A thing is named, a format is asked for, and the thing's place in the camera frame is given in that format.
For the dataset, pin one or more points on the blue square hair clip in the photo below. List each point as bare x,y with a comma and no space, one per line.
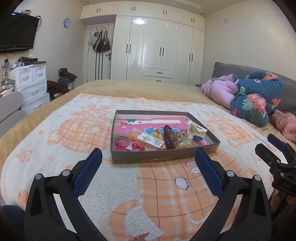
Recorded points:
197,138

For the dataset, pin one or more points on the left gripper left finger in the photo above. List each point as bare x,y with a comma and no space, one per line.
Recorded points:
43,220

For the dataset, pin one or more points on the sheer dotted bow clip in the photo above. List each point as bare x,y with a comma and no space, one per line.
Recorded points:
181,136

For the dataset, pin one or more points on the blue floral quilt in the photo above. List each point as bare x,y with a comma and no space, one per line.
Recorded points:
258,95

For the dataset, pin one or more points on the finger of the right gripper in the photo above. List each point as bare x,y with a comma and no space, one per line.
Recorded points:
285,148
268,157

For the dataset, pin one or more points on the dark clothes pile on stool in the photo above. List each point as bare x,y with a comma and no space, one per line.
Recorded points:
66,77

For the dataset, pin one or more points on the grey chair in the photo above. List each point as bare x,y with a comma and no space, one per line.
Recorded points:
11,112

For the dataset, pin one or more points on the white plastic drawer cabinet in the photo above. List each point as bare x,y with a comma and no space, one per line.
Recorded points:
31,83

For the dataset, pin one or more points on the purple wall clock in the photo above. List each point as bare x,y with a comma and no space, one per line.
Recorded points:
66,22

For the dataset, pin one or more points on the bags hanging on door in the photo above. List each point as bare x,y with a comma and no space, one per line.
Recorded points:
100,41

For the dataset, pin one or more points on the person's right hand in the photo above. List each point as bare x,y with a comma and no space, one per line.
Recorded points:
278,197

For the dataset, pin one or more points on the pink fuzzy hair clip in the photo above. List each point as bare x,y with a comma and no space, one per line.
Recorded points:
121,141

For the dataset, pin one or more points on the black wall television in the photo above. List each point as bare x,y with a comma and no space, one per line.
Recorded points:
18,33

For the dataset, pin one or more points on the clear yellowish flower clip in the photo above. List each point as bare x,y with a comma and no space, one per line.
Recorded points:
189,143

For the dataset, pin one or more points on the brown cardboard tray box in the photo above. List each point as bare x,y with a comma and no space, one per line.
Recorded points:
123,157

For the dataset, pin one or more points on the maroon oval hair clip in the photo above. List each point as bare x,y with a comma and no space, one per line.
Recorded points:
170,137

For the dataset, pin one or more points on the white claw hair clip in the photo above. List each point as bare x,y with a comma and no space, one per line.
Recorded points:
195,130

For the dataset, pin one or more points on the tan bed cover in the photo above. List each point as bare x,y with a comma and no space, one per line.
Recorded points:
114,88

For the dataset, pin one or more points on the white built-in wardrobe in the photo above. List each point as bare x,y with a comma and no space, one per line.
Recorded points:
149,42

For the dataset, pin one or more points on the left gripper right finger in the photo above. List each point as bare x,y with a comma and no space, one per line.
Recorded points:
242,211

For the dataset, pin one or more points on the yellow hair ties bag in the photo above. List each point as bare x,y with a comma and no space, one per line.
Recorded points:
134,134

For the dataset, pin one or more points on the pink knitted blanket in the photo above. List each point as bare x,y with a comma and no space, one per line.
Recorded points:
285,123

